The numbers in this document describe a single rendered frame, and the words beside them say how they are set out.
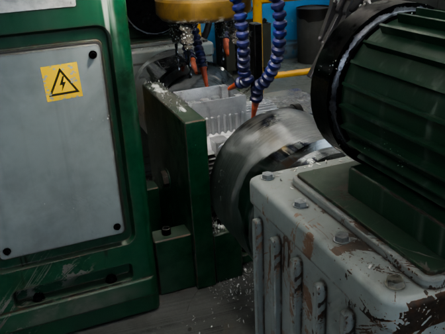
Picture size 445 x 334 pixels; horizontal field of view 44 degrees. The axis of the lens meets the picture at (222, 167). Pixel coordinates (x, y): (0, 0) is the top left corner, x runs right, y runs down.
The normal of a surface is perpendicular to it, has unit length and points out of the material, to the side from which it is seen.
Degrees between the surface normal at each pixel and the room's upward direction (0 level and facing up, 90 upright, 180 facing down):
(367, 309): 90
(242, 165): 54
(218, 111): 90
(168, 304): 0
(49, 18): 90
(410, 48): 40
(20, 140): 90
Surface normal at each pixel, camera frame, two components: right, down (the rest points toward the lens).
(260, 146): -0.58, -0.64
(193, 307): -0.05, -0.92
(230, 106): 0.37, 0.35
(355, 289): -0.93, 0.18
